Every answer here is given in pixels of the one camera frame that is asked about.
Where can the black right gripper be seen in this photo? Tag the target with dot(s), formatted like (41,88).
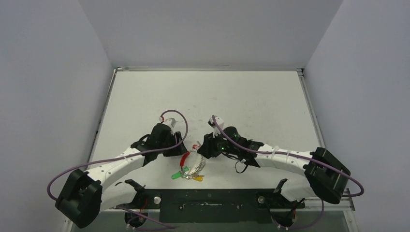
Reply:
(209,144)

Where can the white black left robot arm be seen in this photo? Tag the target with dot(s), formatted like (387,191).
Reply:
(87,193)

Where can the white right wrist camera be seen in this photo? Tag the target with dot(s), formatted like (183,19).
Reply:
(217,124)

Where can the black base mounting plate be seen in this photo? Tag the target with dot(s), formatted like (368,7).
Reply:
(214,205)

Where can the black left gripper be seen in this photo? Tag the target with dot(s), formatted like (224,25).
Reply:
(179,150)

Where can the aluminium table frame rail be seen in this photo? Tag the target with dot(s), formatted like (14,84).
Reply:
(327,176)

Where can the key with red tag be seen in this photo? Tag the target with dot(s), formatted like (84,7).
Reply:
(195,147)

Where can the metal keyring with red grip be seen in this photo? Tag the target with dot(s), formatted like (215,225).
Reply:
(192,163)

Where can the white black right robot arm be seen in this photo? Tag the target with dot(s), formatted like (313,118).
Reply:
(287,160)

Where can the key with yellow tag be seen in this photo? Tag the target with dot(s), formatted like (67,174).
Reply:
(198,177)

